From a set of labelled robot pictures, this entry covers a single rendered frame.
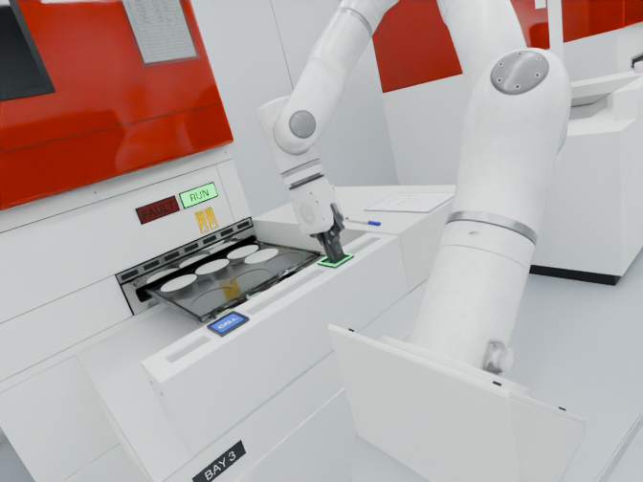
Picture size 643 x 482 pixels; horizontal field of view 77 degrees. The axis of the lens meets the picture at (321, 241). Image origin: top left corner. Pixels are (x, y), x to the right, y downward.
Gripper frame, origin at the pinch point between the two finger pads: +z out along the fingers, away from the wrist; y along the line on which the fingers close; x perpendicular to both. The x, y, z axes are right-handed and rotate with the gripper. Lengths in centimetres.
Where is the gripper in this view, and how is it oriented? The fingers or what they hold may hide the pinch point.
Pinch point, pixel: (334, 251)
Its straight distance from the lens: 83.3
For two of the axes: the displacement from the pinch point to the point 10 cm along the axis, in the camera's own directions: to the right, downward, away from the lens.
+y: 5.8, -1.0, -8.1
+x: 7.2, -3.9, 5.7
